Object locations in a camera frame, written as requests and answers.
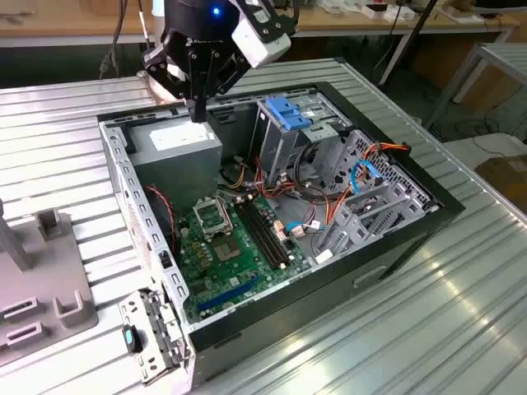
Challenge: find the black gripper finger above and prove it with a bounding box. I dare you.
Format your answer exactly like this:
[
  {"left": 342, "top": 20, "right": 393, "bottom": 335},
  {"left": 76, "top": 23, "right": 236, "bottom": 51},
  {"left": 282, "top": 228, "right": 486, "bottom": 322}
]
[
  {"left": 198, "top": 50, "right": 249, "bottom": 123},
  {"left": 161, "top": 39, "right": 203, "bottom": 123}
]

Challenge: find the blue data wire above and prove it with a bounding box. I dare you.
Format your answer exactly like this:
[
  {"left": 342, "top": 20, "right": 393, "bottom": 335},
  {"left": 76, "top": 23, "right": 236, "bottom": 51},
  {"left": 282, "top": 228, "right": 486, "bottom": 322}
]
[{"left": 285, "top": 158, "right": 387, "bottom": 239}]

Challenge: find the orange power wire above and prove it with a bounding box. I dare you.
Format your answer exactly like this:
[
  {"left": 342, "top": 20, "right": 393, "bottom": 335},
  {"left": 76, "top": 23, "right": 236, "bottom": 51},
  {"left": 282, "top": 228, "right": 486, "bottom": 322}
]
[{"left": 324, "top": 141, "right": 413, "bottom": 225}]

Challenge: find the grey metal disk bay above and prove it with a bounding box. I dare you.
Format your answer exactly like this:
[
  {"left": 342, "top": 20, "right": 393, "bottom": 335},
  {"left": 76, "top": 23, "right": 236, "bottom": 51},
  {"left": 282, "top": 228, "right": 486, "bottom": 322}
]
[{"left": 315, "top": 129, "right": 440, "bottom": 264}]

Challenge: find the blue plastic drive latch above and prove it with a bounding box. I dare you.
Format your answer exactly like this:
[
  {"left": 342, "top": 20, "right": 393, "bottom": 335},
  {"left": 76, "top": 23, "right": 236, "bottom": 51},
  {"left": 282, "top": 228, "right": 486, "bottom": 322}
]
[{"left": 265, "top": 95, "right": 312, "bottom": 132}]

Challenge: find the grey power supply unit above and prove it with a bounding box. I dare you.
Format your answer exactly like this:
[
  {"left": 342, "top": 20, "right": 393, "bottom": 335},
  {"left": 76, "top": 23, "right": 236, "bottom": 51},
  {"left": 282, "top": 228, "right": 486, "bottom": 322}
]
[{"left": 125, "top": 114, "right": 223, "bottom": 215}]

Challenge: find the grey metal optical drive cage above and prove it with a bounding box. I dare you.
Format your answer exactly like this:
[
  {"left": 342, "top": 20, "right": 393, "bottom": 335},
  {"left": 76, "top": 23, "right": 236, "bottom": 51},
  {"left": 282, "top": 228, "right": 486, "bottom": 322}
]
[{"left": 249, "top": 92, "right": 355, "bottom": 186}]

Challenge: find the wooden desk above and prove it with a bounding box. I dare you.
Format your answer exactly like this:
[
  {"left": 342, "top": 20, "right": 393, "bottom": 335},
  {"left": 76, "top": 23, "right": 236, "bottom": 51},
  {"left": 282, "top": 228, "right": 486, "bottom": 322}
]
[{"left": 0, "top": 0, "right": 522, "bottom": 49}]

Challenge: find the metal socket cover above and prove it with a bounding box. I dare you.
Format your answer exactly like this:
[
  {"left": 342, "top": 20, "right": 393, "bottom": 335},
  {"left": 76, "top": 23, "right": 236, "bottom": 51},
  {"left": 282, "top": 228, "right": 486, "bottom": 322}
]
[{"left": 192, "top": 196, "right": 230, "bottom": 243}]

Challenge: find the white box with dark lid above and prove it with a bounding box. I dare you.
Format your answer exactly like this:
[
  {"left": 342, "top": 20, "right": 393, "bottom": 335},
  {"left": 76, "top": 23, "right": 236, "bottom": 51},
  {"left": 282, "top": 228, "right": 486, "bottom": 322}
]
[{"left": 361, "top": 2, "right": 390, "bottom": 20}]

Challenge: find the black RAM slot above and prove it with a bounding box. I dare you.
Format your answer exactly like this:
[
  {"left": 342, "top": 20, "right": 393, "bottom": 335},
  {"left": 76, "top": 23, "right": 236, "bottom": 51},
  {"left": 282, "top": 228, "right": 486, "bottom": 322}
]
[
  {"left": 243, "top": 201, "right": 283, "bottom": 269},
  {"left": 237, "top": 202, "right": 279, "bottom": 272},
  {"left": 254, "top": 198, "right": 292, "bottom": 265},
  {"left": 249, "top": 200, "right": 288, "bottom": 267}
]

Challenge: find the CPU socket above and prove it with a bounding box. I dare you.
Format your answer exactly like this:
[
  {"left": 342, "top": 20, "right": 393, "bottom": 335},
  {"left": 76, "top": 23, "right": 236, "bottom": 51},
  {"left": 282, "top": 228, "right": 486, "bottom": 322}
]
[{"left": 212, "top": 236, "right": 244, "bottom": 264}]

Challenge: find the plain white box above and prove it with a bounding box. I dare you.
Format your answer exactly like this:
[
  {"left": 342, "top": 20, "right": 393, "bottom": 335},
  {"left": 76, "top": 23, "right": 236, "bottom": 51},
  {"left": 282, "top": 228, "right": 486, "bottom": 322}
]
[{"left": 382, "top": 6, "right": 417, "bottom": 21}]

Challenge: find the green motherboard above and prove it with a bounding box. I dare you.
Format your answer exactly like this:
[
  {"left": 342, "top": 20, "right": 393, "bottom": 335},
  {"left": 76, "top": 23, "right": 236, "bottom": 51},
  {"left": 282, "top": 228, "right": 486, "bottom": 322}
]
[{"left": 175, "top": 193, "right": 314, "bottom": 326}]

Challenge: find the black stand pole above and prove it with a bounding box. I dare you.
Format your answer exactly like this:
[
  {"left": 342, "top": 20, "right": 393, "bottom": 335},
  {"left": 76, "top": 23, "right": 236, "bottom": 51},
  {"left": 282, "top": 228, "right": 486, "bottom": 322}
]
[{"left": 409, "top": 0, "right": 438, "bottom": 32}]

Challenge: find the blue expansion slot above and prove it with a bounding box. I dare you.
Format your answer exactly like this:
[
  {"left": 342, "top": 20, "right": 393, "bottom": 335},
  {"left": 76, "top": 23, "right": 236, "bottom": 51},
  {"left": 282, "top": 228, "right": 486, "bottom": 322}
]
[{"left": 196, "top": 274, "right": 262, "bottom": 313}]

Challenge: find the grey parts rack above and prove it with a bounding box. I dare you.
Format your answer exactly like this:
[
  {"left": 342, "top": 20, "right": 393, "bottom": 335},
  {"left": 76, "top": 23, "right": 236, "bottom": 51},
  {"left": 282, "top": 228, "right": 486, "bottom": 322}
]
[{"left": 0, "top": 197, "right": 100, "bottom": 363}]

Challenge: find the black open PC case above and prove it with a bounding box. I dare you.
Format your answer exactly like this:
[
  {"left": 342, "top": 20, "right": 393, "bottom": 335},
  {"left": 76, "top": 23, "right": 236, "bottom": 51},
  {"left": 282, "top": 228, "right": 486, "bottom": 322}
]
[{"left": 96, "top": 81, "right": 467, "bottom": 392}]

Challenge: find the black blue latch tab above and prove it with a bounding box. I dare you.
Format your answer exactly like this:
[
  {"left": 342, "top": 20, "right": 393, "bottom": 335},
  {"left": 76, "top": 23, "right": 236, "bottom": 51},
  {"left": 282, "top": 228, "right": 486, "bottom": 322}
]
[{"left": 122, "top": 323, "right": 144, "bottom": 355}]

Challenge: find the brown cardboard box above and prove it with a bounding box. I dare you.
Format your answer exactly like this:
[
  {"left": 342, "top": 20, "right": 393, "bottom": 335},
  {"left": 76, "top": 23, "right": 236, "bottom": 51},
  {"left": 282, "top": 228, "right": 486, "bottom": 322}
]
[{"left": 473, "top": 155, "right": 527, "bottom": 202}]

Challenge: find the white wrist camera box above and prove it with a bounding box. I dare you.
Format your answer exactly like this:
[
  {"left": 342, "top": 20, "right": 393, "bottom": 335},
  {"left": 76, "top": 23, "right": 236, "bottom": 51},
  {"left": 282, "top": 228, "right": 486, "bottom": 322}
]
[{"left": 231, "top": 7, "right": 294, "bottom": 70}]

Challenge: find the thick black cable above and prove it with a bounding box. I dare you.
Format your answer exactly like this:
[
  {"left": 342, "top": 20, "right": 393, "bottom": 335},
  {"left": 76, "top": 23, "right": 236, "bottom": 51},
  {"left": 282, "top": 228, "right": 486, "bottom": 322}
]
[{"left": 294, "top": 142, "right": 343, "bottom": 205}]

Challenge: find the red yellow power wire bundle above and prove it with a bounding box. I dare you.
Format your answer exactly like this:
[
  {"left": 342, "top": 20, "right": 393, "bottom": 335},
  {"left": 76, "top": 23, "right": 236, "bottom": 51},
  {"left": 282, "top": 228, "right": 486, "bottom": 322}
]
[{"left": 220, "top": 154, "right": 330, "bottom": 207}]

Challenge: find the red black fan wire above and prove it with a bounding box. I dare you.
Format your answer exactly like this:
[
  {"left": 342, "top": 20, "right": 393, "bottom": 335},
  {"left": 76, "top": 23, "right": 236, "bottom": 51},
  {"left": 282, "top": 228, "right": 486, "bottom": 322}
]
[{"left": 144, "top": 184, "right": 178, "bottom": 254}]

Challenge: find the metal expansion slot bracket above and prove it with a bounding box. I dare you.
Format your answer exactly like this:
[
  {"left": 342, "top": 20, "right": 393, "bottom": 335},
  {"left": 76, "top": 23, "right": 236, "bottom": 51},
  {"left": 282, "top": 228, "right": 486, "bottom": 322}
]
[{"left": 118, "top": 287, "right": 187, "bottom": 386}]

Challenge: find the white metal table frame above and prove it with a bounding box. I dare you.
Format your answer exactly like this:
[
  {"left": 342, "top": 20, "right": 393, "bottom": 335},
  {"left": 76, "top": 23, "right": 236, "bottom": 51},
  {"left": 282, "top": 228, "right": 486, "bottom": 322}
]
[{"left": 423, "top": 40, "right": 527, "bottom": 131}]

